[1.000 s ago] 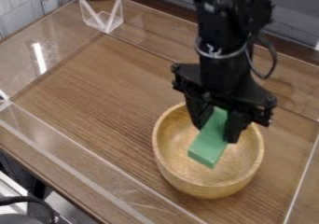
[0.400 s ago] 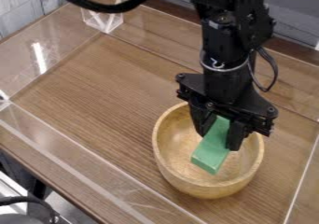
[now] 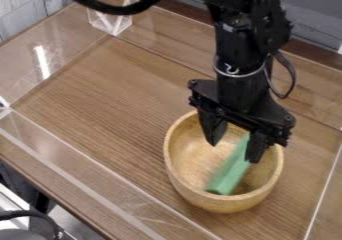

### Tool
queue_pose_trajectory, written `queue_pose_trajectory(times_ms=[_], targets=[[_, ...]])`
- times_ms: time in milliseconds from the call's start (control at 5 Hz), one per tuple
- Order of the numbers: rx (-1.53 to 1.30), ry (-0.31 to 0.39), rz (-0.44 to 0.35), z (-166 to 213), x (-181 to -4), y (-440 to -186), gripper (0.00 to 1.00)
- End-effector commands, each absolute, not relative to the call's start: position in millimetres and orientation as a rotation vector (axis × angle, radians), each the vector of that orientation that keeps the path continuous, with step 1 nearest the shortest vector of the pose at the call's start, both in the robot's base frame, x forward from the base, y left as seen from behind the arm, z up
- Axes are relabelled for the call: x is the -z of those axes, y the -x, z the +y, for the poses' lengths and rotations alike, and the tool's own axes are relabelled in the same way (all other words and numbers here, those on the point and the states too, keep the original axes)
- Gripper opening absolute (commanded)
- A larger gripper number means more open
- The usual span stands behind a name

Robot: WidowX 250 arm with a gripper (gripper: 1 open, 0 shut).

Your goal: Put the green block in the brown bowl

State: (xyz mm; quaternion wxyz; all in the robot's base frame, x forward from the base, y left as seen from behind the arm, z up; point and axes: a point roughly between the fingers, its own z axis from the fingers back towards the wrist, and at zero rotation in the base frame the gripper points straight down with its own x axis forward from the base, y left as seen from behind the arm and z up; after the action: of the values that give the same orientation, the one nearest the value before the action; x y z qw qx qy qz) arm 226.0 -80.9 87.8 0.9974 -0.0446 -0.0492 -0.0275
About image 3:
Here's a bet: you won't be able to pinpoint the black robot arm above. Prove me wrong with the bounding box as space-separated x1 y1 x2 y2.
73 0 295 163

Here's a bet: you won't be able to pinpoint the green rectangular block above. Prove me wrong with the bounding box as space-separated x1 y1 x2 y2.
204 134 250 195

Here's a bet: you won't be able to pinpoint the black cable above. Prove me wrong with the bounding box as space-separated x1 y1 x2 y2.
0 209 64 240

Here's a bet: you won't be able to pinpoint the brown wooden bowl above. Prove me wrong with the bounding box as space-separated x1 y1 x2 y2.
163 111 284 214

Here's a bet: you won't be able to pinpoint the clear acrylic corner bracket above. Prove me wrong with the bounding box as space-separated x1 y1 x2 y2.
87 9 132 36

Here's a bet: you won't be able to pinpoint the black metal table frame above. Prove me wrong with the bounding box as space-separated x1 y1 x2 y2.
0 162 105 240

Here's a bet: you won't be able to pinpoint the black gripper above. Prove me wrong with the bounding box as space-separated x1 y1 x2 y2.
186 63 298 164

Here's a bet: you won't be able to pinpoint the clear acrylic tray walls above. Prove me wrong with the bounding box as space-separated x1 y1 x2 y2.
0 5 342 240

